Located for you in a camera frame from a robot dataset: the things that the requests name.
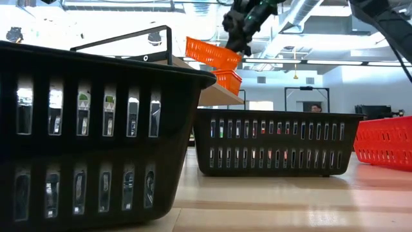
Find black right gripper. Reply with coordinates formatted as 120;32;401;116
221;3;258;57

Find black plastic basket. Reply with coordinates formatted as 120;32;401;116
0;40;217;232
192;108;366;177

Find red plastic basket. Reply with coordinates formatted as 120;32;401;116
353;115;412;171

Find wooden shelf with black legs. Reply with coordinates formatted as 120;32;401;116
70;24;247;110

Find long ceiling light strip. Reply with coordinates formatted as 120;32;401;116
306;60;364;66
366;61;412;67
244;59;302;64

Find black round hanging device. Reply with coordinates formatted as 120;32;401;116
5;26;24;44
147;31;163;46

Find black equipment rack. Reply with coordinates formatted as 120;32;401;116
353;104;405;122

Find succulent in white patterned pot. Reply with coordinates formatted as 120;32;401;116
78;92;116;112

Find silver ventilation duct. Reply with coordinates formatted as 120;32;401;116
257;0;324;72

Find black metal frame stand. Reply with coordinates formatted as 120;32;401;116
285;86;331;113

